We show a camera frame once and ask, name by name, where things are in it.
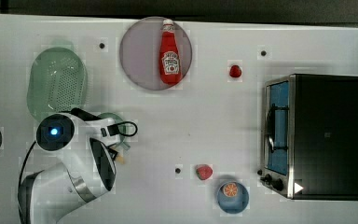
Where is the yellow plush peeled banana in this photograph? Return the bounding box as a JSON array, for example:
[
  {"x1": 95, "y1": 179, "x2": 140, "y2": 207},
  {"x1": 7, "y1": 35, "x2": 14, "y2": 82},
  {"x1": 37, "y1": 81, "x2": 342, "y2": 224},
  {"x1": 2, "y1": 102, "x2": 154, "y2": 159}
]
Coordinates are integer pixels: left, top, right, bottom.
[{"x1": 116, "y1": 154, "x2": 126, "y2": 164}]

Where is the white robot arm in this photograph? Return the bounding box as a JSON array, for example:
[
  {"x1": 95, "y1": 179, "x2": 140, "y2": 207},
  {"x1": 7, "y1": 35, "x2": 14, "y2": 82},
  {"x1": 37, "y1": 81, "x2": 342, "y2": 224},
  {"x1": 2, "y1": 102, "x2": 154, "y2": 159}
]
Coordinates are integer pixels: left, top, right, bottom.
[{"x1": 18, "y1": 108, "x2": 127, "y2": 224}]

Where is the green mug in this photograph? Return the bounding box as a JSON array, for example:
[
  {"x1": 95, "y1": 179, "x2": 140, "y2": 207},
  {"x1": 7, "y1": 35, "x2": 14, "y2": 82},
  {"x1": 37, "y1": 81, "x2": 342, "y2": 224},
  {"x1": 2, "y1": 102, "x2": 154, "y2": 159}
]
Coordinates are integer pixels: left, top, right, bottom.
[{"x1": 99, "y1": 112, "x2": 131, "y2": 150}]

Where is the red plush ketchup bottle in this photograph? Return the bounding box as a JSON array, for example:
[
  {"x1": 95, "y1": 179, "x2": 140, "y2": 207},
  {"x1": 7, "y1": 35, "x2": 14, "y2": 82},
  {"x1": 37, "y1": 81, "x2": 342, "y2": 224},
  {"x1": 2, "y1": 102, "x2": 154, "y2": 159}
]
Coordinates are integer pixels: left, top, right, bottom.
[{"x1": 158, "y1": 19, "x2": 182, "y2": 85}]

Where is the red plush strawberry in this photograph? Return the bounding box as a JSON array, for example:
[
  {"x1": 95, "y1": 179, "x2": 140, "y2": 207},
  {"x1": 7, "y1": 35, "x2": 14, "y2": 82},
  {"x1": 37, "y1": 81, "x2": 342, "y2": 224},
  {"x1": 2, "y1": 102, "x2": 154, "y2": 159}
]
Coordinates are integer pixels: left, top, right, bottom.
[{"x1": 196, "y1": 164, "x2": 213, "y2": 180}]

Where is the small red round toy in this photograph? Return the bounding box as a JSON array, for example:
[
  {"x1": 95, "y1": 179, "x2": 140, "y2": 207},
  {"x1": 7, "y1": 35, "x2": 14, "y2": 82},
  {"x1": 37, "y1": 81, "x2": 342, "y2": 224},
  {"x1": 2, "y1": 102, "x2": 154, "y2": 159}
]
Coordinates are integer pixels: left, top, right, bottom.
[{"x1": 229, "y1": 65, "x2": 242, "y2": 78}]

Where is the orange slice toy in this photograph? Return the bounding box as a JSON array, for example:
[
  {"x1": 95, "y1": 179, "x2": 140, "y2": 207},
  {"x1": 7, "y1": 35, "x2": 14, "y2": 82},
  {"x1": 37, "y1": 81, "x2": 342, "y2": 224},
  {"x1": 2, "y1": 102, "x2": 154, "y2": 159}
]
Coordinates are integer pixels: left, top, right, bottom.
[{"x1": 223, "y1": 182, "x2": 238, "y2": 198}]

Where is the blue bowl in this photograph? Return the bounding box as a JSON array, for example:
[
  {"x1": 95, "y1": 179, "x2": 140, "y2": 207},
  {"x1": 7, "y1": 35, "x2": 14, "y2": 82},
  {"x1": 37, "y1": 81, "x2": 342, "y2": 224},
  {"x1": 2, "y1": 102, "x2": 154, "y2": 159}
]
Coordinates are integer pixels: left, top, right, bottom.
[{"x1": 216, "y1": 181, "x2": 249, "y2": 214}]

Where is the green perforated colander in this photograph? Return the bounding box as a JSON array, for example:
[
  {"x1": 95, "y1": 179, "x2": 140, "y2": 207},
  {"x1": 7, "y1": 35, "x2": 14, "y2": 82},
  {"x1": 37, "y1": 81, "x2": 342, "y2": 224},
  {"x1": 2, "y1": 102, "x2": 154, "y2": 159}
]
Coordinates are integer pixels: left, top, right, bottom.
[{"x1": 27, "y1": 40, "x2": 88, "y2": 121}]

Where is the silver black toaster oven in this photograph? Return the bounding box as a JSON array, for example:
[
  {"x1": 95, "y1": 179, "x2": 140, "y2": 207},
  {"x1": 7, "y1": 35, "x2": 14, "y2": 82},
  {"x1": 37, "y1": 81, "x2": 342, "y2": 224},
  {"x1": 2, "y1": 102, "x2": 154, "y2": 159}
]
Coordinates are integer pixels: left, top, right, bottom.
[{"x1": 257, "y1": 74, "x2": 358, "y2": 201}]

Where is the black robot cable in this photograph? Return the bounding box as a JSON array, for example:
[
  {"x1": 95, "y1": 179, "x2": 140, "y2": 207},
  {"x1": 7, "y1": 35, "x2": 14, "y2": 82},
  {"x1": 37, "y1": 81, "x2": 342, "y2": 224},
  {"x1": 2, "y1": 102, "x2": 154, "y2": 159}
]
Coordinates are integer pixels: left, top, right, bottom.
[{"x1": 106, "y1": 120, "x2": 139, "y2": 138}]

